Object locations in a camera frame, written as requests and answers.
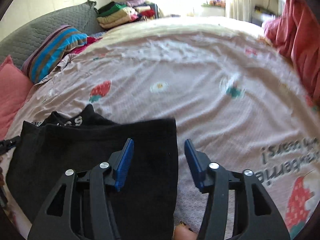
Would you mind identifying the black sweater orange cuffs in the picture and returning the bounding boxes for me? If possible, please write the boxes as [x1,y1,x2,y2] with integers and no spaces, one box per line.
[6,105,178,239]

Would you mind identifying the right hand thumb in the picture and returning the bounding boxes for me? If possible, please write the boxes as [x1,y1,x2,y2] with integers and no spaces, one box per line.
[173,221,197,240]

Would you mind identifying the grey quilted headboard cover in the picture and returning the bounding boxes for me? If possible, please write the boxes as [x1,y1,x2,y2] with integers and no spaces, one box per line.
[0,0,103,69]

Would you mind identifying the left hand painted nails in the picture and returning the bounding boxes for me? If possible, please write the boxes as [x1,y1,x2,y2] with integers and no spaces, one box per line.
[0,167,5,186]

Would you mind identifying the stack of folded clothes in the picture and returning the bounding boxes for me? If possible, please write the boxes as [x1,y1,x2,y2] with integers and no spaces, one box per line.
[95,0,161,30]

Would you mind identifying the red crumpled garment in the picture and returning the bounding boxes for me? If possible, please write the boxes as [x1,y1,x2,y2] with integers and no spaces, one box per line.
[70,36,101,54]

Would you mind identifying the pink quilted pillow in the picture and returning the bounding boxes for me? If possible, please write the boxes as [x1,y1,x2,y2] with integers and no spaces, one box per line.
[0,55,33,140]

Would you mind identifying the white sheer curtain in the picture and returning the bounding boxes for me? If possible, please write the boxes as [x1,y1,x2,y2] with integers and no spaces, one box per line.
[225,0,252,22]

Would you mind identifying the striped blue purple pillow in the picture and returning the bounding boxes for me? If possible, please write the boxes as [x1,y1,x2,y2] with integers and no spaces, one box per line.
[22,25,88,83]

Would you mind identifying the pink crumpled blanket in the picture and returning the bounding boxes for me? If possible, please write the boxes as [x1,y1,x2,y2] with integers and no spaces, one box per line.
[262,0,319,103]

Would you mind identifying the pink strawberry print bedsheet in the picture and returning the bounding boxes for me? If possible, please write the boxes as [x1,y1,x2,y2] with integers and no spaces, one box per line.
[8,17,319,239]

